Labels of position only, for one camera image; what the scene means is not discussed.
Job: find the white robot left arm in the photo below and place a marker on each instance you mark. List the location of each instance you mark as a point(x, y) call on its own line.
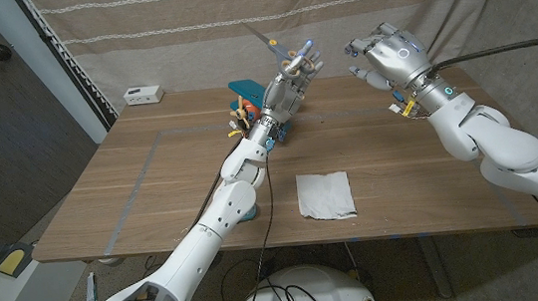
point(229, 205)

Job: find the white tube with label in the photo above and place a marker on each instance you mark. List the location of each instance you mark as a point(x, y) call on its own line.
point(91, 289)

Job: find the beige striped curtain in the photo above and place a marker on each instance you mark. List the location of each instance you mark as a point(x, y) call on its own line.
point(187, 44)

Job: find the white tissue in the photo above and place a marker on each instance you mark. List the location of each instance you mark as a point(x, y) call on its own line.
point(325, 196)

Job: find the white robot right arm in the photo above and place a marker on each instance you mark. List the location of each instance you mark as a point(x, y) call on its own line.
point(509, 150)

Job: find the white door frame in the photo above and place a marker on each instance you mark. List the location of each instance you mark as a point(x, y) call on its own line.
point(39, 59)

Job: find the teal and orange toy airplane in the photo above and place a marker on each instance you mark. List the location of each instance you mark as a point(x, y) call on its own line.
point(245, 90)

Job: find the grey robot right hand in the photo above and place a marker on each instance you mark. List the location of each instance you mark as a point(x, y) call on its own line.
point(399, 56)

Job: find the teal toy flip phone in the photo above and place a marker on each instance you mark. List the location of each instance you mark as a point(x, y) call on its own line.
point(251, 213)

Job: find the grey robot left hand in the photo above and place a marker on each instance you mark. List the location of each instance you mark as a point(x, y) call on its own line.
point(283, 94)

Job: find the white power strip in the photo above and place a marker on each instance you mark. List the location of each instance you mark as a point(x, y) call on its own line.
point(143, 95)

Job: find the grey table leg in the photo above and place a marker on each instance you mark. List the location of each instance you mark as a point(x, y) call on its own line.
point(434, 268)

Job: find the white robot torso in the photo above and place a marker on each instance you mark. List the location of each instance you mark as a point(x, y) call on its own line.
point(309, 296)

